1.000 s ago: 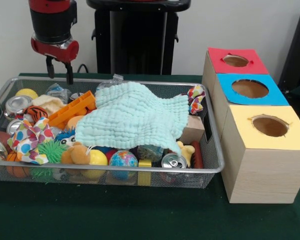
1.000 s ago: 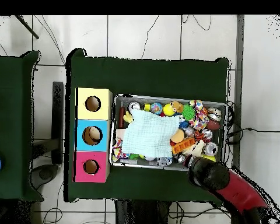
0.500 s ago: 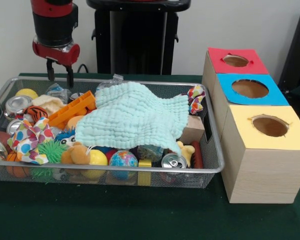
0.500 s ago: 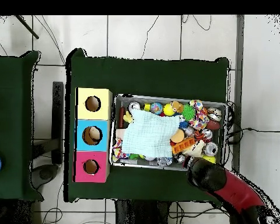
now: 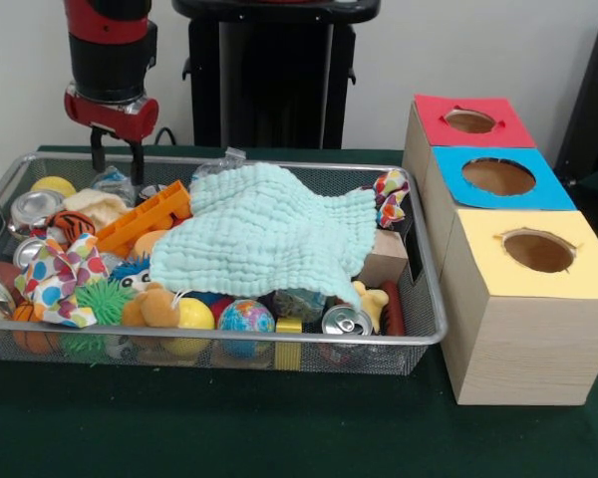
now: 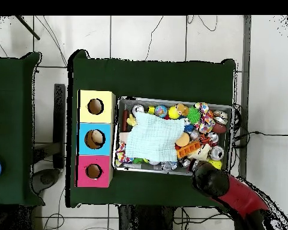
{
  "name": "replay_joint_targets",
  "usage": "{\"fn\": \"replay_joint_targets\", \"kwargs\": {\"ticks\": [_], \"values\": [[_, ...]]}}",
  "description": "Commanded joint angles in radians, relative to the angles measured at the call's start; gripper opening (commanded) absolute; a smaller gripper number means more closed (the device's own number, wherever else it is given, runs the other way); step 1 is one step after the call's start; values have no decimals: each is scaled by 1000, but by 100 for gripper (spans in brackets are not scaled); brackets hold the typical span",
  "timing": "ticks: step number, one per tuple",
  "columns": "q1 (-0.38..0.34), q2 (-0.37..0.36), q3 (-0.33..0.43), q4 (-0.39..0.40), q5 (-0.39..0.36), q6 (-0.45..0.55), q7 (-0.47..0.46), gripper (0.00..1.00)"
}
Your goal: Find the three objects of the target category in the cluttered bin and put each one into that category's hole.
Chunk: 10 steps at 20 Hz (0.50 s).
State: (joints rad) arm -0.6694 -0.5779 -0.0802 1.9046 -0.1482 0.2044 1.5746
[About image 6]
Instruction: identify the polka-dot colourful cloth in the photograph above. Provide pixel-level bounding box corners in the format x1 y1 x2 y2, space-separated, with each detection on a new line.
193 102 216 134

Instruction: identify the grey rounded base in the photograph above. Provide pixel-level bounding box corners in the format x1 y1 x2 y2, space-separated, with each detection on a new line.
29 168 61 195

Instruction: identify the dark green tablecloth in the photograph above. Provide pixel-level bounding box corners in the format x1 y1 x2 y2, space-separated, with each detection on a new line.
65 49 236 208

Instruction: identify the plain yellow ball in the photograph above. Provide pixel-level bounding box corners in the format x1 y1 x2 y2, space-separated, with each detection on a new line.
207 159 223 170
167 105 181 120

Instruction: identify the mint waffle cloth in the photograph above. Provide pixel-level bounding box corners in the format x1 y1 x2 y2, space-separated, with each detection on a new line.
125 111 186 164

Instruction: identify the black upright stand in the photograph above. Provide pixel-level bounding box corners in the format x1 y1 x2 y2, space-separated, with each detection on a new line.
53 83 66 170

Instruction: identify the silver drink can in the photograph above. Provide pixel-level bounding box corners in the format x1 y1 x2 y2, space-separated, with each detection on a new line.
131 104 145 116
209 145 225 161

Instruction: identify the black rod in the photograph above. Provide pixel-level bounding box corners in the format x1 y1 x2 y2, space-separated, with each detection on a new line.
15 15 41 41

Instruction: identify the orange plastic block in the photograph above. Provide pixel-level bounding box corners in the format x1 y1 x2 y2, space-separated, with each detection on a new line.
176 140 202 159

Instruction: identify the black cable with plug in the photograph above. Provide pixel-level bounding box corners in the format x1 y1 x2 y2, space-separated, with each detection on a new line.
232 130 288 148

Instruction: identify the green spiky ball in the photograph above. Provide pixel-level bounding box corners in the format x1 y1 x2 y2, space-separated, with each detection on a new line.
186 106 201 125

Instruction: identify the wooden three-hole box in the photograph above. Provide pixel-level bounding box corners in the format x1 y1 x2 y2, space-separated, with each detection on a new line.
75 89 116 188

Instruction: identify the globe print ball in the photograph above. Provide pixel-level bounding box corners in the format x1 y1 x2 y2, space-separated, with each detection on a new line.
154 104 168 119

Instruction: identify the metal mesh bin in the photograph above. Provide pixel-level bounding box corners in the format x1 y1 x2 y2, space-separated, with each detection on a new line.
112 96 233 178

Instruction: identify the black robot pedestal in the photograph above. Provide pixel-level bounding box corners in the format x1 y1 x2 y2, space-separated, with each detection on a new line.
117 204 176 230

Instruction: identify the brown teddy bear plush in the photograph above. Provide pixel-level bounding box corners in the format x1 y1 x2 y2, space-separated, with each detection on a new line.
175 103 190 117

